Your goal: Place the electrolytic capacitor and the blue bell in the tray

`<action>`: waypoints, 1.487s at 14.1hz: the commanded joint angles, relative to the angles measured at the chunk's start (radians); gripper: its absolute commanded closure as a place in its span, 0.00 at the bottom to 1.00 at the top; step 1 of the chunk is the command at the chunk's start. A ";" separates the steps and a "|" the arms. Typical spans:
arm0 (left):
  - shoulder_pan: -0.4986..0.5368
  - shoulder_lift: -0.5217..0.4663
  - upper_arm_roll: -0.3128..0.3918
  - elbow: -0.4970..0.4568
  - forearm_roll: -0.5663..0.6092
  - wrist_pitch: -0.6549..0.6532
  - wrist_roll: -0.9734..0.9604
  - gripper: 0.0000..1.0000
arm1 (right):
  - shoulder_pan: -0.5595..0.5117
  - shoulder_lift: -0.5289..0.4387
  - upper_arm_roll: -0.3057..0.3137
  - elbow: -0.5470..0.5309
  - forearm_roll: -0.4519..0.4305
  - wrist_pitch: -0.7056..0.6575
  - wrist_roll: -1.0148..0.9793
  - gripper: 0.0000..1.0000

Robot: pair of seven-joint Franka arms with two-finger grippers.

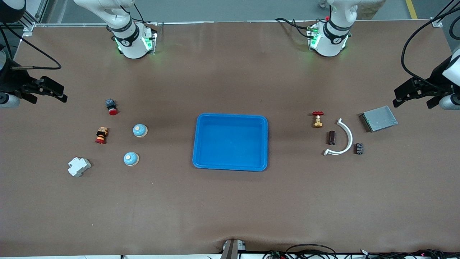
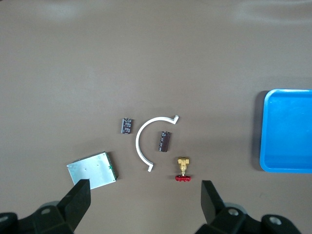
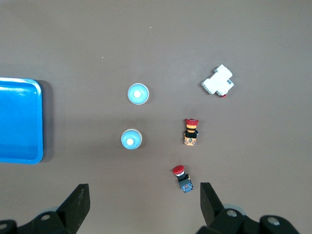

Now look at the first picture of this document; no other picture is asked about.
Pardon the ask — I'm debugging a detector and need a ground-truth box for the blue plastic tray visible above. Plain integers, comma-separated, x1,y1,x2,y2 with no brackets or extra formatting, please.
192,113,268,172

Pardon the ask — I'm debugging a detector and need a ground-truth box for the white curved plastic bracket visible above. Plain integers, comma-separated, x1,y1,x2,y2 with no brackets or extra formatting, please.
323,118,353,156

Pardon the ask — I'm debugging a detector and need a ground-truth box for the red yellow stacked push button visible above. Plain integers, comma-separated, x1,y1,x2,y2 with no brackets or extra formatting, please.
95,127,109,145

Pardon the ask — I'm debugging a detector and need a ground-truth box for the brown table cover mat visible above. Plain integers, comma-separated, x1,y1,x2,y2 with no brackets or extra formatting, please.
0,20,460,256

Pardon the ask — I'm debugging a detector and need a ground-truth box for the black base cable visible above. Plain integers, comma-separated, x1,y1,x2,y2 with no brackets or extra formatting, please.
275,17,310,38
120,4,146,24

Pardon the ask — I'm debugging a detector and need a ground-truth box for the white circuit breaker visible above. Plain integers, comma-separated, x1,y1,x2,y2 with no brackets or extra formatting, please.
68,157,92,177

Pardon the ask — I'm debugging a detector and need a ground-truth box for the dark wire bundle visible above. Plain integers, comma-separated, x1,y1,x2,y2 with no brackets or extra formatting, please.
359,248,460,259

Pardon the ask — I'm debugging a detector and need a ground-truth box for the black looped cable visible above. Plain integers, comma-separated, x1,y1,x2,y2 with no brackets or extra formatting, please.
286,244,338,259

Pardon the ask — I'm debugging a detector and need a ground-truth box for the grey metal power supply box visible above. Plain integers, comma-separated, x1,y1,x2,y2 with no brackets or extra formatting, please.
360,105,399,133

